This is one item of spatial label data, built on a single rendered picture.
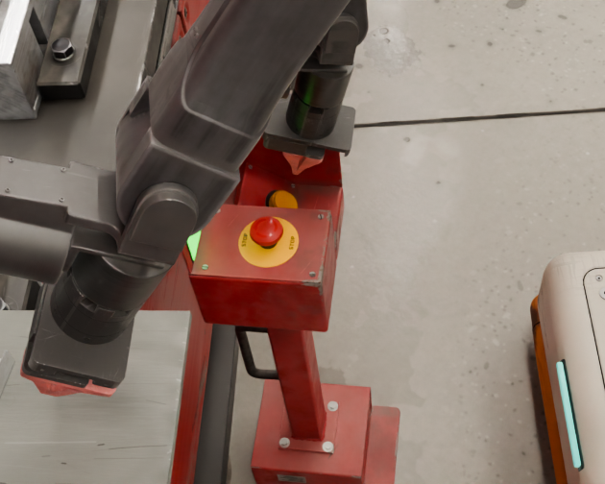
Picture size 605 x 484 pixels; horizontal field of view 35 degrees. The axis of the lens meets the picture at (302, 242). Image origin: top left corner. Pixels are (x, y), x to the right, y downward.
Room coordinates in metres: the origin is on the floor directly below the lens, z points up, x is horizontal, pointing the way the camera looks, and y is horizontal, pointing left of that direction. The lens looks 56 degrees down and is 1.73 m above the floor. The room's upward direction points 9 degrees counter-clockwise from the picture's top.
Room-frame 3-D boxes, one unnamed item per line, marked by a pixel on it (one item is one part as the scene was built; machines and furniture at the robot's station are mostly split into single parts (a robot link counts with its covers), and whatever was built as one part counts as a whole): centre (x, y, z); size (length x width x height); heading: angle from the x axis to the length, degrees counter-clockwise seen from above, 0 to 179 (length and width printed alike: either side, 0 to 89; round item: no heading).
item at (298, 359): (0.70, 0.04, 0.39); 0.05 x 0.05 x 0.54; 75
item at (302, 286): (0.70, 0.04, 0.75); 0.20 x 0.16 x 0.18; 165
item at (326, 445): (0.70, 0.04, 0.13); 0.10 x 0.10 x 0.01; 75
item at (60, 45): (0.89, 0.25, 0.91); 0.03 x 0.03 x 0.02
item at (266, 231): (0.65, 0.04, 0.79); 0.04 x 0.04 x 0.04
